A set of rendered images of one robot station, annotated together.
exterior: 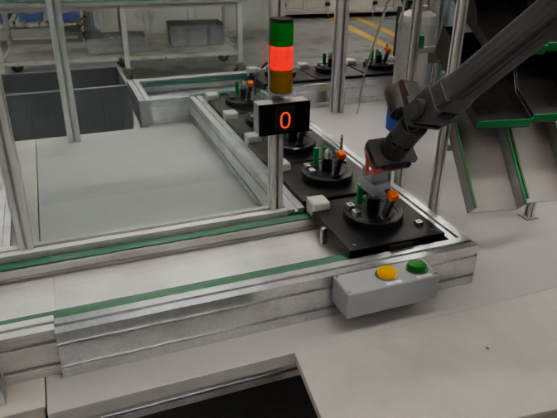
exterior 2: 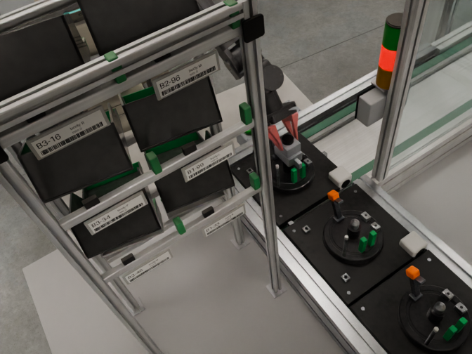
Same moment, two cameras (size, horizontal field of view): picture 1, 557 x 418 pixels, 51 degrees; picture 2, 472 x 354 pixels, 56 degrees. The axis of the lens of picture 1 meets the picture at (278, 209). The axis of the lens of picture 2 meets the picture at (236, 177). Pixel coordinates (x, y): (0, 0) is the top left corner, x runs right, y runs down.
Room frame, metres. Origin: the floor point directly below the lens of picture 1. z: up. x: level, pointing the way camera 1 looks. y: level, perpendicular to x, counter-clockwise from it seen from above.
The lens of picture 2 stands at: (1.98, -0.41, 1.93)
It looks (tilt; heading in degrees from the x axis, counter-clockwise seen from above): 51 degrees down; 177
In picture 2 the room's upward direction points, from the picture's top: 11 degrees counter-clockwise
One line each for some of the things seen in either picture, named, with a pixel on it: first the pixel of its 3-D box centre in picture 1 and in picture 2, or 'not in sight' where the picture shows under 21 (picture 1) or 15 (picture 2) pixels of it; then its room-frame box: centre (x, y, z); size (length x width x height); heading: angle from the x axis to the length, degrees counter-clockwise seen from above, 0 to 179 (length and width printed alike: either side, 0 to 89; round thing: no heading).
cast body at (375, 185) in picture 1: (373, 175); (290, 149); (1.24, -0.22, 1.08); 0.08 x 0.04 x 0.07; 22
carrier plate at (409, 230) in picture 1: (371, 221); (289, 175); (1.23, -0.22, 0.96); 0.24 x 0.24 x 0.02; 21
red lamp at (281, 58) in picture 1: (281, 56); (392, 54); (1.28, 0.00, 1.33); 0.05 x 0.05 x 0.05
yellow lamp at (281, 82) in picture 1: (281, 80); (388, 73); (1.28, 0.00, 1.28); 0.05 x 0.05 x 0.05
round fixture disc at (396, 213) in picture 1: (372, 213); (288, 171); (1.23, -0.22, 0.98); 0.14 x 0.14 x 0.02
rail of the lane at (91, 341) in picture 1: (288, 295); (329, 113); (0.99, -0.02, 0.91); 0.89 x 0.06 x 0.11; 111
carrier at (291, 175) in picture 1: (326, 162); (354, 229); (1.47, -0.13, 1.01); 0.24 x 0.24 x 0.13; 21
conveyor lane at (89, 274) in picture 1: (249, 256); (374, 142); (1.15, 0.07, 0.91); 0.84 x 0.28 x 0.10; 111
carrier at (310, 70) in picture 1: (331, 60); not in sight; (2.67, -0.23, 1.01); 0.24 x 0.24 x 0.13; 21
